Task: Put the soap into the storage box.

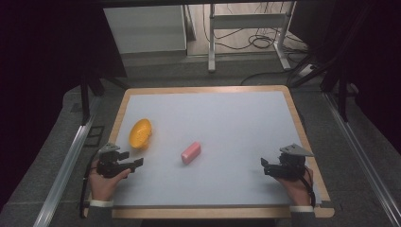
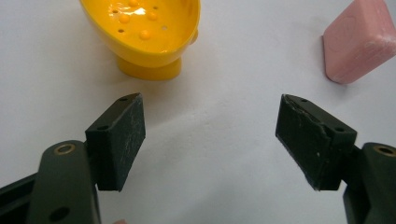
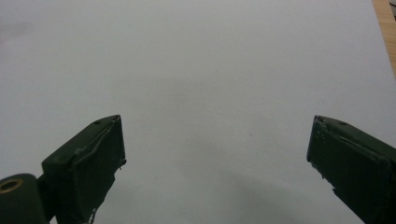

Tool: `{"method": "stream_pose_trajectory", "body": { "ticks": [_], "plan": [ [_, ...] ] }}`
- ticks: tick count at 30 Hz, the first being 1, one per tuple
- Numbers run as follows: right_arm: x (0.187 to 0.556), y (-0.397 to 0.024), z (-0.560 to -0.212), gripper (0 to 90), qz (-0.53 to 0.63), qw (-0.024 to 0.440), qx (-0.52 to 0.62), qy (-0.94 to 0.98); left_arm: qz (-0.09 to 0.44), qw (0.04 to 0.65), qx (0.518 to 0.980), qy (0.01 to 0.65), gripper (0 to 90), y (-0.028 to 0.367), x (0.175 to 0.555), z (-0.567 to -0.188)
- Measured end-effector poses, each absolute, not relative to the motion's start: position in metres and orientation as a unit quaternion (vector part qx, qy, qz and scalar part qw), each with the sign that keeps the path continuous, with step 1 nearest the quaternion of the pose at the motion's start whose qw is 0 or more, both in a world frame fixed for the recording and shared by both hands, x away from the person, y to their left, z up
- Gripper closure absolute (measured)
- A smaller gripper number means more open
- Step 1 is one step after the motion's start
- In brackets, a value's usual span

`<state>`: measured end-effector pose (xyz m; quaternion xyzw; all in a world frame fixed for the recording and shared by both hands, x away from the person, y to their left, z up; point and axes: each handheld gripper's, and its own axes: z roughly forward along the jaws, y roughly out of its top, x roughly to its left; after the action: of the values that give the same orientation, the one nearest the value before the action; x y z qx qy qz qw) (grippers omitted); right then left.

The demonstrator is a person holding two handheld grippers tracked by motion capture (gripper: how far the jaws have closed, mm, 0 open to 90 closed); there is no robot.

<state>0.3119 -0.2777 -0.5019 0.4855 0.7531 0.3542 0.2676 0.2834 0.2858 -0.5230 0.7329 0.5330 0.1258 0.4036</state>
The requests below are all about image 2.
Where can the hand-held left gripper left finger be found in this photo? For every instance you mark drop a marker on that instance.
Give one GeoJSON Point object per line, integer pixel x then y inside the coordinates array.
{"type": "Point", "coordinates": [116, 140]}

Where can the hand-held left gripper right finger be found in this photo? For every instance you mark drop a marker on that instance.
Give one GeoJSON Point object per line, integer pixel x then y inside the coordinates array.
{"type": "Point", "coordinates": [308, 140]}

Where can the pink soap bar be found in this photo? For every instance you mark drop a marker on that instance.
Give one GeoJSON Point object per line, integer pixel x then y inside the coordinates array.
{"type": "Point", "coordinates": [358, 43]}

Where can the yellow plastic soap dish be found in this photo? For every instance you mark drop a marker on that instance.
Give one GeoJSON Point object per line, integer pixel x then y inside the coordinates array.
{"type": "Point", "coordinates": [146, 34]}

